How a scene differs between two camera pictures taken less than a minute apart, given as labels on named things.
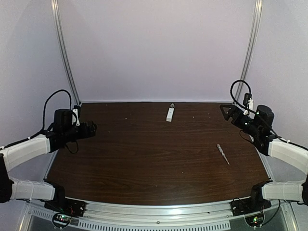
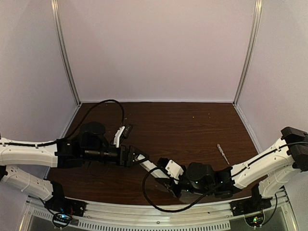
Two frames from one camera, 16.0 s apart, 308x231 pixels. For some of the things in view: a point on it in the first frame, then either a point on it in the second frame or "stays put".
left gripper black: x=87 y=129 to x=125 y=155
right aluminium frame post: x=252 y=43 stays put
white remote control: x=170 y=114 to x=148 y=165
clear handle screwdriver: x=221 y=149 stays put
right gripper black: x=234 y=113 to x=172 y=182
